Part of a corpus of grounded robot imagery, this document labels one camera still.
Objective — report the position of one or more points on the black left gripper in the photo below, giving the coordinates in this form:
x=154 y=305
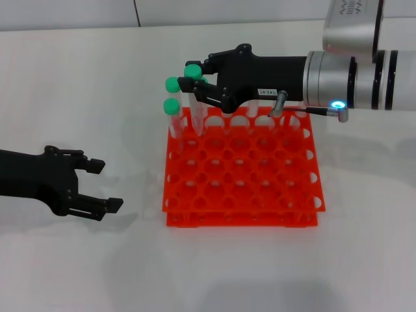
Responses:
x=32 y=175

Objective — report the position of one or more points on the orange plastic test tube rack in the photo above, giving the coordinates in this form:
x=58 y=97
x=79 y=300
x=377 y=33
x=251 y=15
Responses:
x=243 y=221

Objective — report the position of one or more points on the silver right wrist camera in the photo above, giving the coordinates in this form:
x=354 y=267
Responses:
x=347 y=32

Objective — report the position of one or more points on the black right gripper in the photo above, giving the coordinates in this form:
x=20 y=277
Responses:
x=266 y=78

